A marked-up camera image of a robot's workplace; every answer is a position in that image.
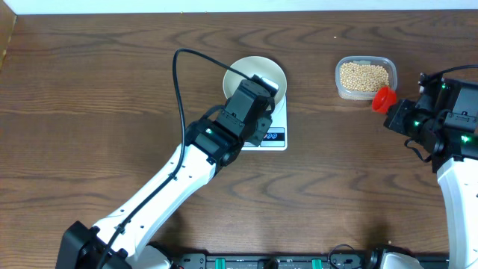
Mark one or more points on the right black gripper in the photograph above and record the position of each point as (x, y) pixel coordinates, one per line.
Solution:
(398, 112)

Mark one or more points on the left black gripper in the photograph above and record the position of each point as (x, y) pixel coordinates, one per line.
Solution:
(262, 125)

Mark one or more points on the red plastic measuring scoop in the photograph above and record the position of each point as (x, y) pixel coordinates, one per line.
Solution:
(384, 99)

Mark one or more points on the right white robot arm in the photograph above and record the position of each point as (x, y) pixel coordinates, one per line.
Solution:
(444, 122)

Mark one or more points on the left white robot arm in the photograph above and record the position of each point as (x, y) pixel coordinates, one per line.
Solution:
(121, 240)

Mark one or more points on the white round bowl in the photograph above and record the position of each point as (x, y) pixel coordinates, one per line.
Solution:
(263, 68)

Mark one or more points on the white digital kitchen scale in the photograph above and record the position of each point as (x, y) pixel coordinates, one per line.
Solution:
(276, 138)

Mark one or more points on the pile of soybeans in container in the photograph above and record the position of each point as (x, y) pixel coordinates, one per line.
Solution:
(363, 77)

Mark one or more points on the clear plastic container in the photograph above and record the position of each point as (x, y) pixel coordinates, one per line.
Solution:
(373, 60)

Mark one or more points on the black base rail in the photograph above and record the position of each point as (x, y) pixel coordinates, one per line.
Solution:
(203, 261)

